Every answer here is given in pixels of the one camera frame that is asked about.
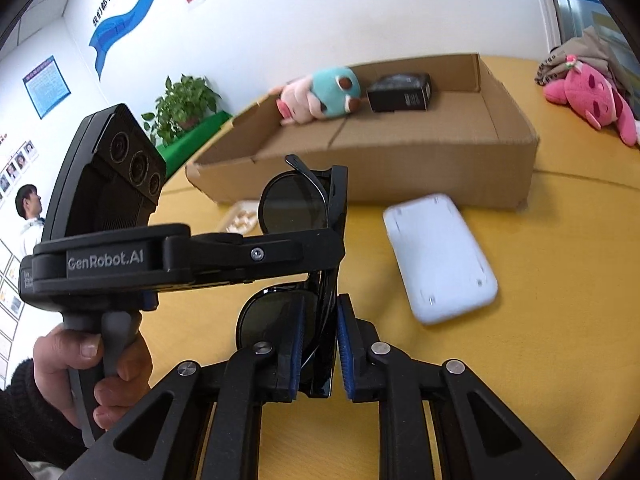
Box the black sunglasses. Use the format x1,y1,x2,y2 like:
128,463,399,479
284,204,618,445
235,154,348,399

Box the green covered bench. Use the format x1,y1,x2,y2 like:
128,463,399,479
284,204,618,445
157,110,232,178

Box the blue wall poster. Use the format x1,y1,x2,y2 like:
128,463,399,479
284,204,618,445
23,55,70,119

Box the person's left hand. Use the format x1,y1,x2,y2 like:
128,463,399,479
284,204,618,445
31,323,154,430

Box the black sleeve forearm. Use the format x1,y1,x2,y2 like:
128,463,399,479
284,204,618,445
0,359,87,479

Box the potted green plant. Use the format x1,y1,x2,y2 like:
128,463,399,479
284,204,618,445
141,74,221,146

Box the white clear phone case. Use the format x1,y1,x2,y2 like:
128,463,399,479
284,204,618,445
217,200,259,235

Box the blue wave wall decal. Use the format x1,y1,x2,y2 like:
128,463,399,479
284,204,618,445
88,0,154,79

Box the person in white shirt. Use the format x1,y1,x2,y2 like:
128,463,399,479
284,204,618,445
15,184,44,257

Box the black charger box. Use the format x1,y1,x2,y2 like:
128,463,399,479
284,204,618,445
367,73,432,113

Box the pink pig plush teal shirt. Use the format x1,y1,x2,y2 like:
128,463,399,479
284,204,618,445
269,67,362,126

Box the pink strawberry bear plush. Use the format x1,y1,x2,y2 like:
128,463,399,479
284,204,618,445
544,55,639,146

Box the white power bank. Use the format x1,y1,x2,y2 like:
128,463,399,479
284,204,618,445
383,194,498,325

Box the cardboard tray box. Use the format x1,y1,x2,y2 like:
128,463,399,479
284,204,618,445
186,54,539,209

